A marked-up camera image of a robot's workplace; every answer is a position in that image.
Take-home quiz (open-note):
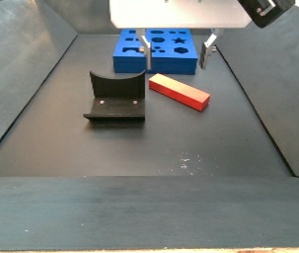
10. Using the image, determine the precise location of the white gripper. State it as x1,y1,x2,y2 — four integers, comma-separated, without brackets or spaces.
109,0,249,70

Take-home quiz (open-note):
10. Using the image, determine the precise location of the red rectangular block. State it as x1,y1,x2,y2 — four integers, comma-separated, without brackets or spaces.
149,74,211,112

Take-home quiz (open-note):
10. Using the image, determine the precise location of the blue foam shape board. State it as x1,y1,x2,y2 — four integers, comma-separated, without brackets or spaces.
113,29,197,75

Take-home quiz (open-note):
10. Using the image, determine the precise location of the black curved fixture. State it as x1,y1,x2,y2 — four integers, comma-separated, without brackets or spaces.
82,72,145,121

